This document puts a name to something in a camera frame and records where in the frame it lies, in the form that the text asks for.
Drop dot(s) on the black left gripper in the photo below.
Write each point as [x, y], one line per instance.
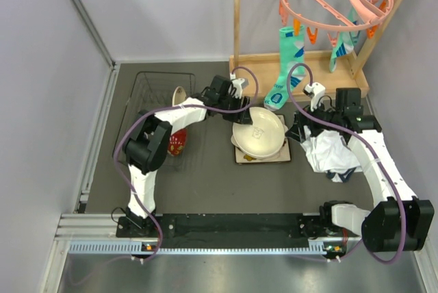
[241, 117]

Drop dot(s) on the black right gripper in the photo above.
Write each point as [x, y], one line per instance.
[297, 130]

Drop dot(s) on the square floral ceramic plate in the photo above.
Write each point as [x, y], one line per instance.
[270, 159]

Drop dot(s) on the cream round plate with drawing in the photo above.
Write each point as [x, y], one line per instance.
[260, 132]

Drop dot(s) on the cream small plate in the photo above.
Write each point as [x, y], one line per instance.
[179, 96]

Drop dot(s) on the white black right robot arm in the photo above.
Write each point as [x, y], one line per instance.
[399, 220]

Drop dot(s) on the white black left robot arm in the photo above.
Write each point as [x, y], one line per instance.
[146, 143]

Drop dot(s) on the white printed t-shirt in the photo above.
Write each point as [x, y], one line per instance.
[328, 153]

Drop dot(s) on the wooden stand with tray base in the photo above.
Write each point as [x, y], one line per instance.
[348, 74]

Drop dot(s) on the red floral bowl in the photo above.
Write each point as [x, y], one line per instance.
[177, 142]

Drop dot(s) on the long green patterned sock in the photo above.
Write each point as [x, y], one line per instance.
[291, 52]

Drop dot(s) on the short green patterned sock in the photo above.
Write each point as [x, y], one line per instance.
[346, 42]

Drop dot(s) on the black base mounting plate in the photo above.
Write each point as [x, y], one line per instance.
[231, 231]

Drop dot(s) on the black wire dish rack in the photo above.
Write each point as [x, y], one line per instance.
[152, 90]

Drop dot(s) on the aluminium frame rail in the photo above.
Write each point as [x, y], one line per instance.
[96, 234]

